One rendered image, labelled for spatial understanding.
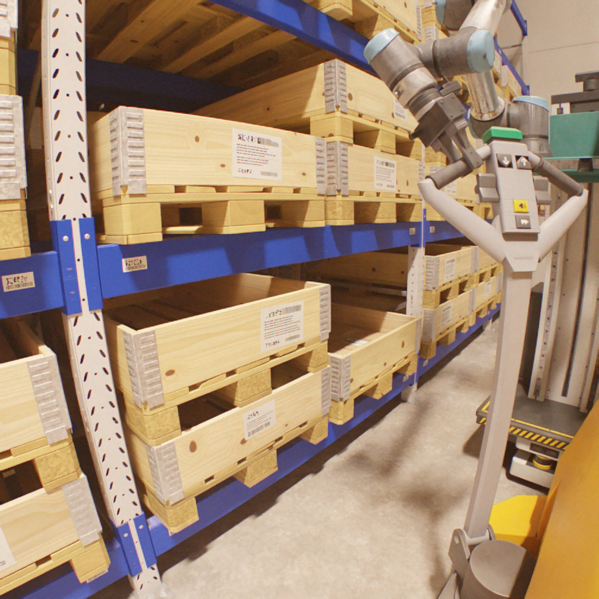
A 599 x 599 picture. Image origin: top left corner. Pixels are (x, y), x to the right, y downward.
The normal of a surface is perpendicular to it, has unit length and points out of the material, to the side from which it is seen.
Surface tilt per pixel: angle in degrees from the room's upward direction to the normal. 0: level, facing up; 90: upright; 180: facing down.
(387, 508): 0
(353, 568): 0
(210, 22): 90
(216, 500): 90
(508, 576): 0
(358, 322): 90
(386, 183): 90
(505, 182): 74
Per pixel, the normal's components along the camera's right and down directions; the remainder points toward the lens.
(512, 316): 0.07, 0.21
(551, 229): -0.02, -0.16
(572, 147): -0.73, 0.17
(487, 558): -0.03, -0.98
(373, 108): 0.72, 0.13
